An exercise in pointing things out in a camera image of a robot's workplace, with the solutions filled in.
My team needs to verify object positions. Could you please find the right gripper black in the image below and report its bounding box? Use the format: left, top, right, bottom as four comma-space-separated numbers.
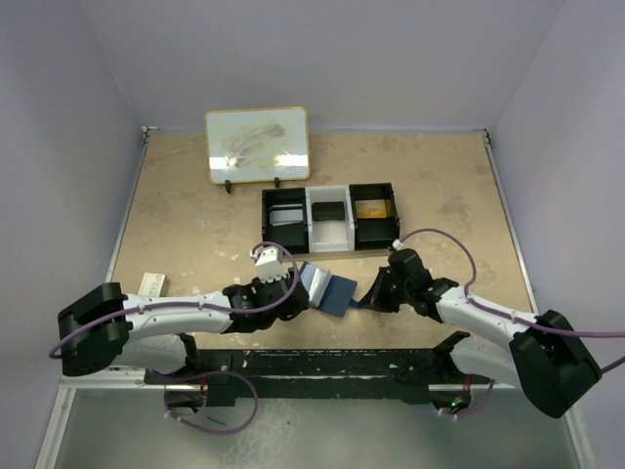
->
359, 267, 413, 313

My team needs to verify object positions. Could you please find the blue leather card holder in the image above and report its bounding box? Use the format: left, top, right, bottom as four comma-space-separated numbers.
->
299, 262, 359, 318

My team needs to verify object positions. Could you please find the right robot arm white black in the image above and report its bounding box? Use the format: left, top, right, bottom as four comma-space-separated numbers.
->
358, 248, 603, 418

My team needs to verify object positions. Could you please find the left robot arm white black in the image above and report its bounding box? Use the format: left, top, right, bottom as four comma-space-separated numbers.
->
49, 275, 309, 383

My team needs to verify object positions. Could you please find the white card in tray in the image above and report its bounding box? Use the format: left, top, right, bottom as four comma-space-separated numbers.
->
269, 204, 306, 227

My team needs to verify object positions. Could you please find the gold card in tray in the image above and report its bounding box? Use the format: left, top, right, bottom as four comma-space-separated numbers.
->
354, 199, 392, 219

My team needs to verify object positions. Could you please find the black card case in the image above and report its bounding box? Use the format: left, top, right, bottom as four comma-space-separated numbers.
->
312, 201, 346, 222

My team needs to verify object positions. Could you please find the black right tray compartment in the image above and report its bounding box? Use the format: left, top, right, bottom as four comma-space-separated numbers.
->
349, 183, 400, 250

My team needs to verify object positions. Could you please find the black tray compartment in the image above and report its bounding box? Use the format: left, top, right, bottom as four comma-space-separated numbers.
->
349, 183, 400, 250
262, 188, 310, 254

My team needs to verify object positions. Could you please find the black left tray compartment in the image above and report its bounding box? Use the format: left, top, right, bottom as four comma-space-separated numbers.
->
262, 188, 310, 254

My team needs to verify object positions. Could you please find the white middle tray compartment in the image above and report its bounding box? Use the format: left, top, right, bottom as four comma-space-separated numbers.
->
305, 185, 355, 254

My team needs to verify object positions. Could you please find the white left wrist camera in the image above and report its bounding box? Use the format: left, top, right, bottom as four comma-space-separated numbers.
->
250, 245, 287, 284

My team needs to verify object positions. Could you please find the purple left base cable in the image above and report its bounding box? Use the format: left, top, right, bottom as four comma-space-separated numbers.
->
163, 368, 260, 434

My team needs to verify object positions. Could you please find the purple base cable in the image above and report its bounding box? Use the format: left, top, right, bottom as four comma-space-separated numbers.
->
163, 368, 260, 434
437, 375, 497, 422

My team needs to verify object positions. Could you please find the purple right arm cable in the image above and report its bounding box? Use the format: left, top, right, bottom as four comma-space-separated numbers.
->
397, 228, 625, 375

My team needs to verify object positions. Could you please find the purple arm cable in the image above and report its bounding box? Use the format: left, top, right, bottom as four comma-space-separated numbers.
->
397, 228, 625, 375
48, 241, 300, 361

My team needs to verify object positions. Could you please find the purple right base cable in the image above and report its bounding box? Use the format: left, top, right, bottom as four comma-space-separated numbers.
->
437, 375, 497, 422

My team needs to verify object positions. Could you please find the whiteboard with wooden frame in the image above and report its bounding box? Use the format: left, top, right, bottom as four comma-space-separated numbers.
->
204, 107, 311, 185

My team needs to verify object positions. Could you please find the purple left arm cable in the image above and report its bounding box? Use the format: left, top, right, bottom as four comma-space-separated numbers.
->
48, 241, 300, 361

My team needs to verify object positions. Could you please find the aluminium frame rail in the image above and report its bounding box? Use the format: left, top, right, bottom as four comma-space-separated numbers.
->
59, 368, 145, 390

